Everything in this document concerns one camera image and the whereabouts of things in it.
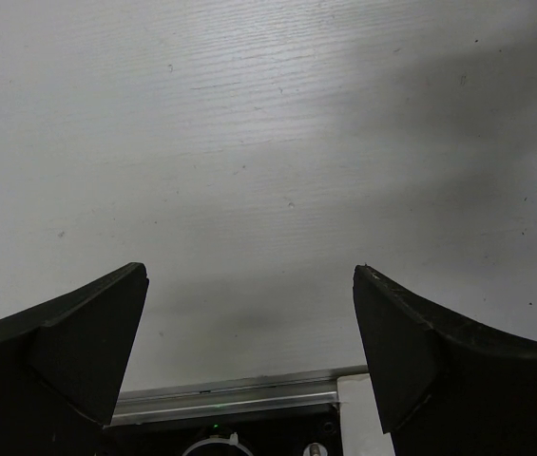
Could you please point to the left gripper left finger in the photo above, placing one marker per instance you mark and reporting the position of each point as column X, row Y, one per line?
column 63, row 362

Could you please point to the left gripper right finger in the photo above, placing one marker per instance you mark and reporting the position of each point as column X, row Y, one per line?
column 444, row 384

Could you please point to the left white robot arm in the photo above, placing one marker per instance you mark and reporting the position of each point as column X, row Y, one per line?
column 314, row 430

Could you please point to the aluminium table rail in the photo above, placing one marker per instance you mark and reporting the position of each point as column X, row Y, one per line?
column 294, row 390

